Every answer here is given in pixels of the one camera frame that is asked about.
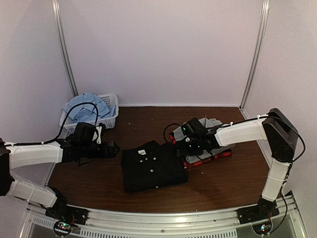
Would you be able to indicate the red black plaid shirt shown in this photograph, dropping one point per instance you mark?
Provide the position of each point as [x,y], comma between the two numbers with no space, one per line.
[193,161]

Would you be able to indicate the left aluminium frame post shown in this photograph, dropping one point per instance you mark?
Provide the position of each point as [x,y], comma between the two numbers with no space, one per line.
[63,47]

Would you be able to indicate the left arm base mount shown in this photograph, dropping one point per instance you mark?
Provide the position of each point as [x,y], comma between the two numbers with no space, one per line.
[67,217]

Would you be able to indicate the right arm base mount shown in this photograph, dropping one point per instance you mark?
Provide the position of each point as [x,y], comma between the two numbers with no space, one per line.
[259,216]

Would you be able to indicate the aluminium frame post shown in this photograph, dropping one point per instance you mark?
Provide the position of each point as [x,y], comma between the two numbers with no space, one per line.
[63,47]
[257,52]

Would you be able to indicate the grey button shirt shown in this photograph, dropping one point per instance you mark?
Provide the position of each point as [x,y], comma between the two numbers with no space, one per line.
[211,122]

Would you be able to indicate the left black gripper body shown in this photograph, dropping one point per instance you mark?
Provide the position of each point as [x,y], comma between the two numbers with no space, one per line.
[87,151]

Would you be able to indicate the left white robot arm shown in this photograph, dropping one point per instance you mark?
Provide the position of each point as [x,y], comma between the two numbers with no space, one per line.
[16,158]

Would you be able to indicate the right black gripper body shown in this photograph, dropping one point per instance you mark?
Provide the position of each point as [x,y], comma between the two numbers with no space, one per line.
[193,149]

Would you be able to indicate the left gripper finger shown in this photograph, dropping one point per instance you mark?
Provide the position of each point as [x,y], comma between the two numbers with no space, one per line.
[113,146]
[114,153]

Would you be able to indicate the black long sleeve shirt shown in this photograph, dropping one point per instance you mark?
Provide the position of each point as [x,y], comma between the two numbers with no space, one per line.
[151,166]

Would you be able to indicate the right aluminium frame post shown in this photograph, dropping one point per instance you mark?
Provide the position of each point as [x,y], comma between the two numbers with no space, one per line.
[257,52]

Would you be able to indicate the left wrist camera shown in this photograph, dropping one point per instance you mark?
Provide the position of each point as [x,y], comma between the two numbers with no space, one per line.
[100,131]

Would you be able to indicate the light blue shirt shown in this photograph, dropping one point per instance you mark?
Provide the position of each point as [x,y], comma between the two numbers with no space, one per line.
[94,105]

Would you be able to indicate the white plastic basket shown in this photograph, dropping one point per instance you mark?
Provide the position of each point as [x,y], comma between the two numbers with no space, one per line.
[110,99]

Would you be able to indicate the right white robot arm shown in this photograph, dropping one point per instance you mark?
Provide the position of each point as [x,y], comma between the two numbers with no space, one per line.
[280,136]

